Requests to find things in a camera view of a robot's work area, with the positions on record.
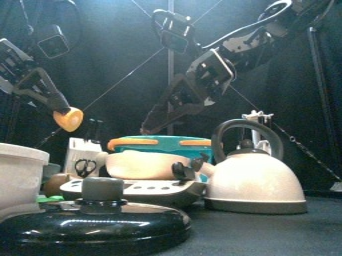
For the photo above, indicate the green toy piece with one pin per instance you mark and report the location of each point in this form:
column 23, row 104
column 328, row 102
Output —
column 49, row 199

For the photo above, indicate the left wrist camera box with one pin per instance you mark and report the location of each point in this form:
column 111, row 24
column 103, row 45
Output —
column 54, row 42

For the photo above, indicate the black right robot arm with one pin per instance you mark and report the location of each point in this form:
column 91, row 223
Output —
column 272, row 26

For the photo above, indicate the white toy knife block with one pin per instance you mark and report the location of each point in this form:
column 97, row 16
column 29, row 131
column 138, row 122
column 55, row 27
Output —
column 82, row 156

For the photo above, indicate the brown toy kiwi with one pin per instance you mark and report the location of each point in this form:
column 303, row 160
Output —
column 55, row 184

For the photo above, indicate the black glossy pot lid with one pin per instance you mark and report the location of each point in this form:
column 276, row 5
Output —
column 94, row 225

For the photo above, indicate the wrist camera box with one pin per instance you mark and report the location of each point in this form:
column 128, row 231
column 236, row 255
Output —
column 174, row 33
column 54, row 42

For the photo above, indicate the white toy stand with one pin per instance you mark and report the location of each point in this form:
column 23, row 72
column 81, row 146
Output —
column 260, row 128

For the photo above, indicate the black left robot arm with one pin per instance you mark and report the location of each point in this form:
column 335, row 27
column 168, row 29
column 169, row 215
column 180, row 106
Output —
column 67, row 20

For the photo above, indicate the cream toy pan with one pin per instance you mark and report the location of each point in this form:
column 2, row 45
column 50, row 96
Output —
column 142, row 165

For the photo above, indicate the white plastic container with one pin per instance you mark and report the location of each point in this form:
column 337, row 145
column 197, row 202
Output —
column 18, row 178

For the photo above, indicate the grey toy stove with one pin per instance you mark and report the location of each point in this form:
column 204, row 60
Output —
column 142, row 192

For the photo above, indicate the grey vertical frame pole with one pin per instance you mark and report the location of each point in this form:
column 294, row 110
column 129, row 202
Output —
column 170, row 70

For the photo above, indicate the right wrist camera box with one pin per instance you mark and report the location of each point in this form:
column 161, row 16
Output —
column 174, row 33

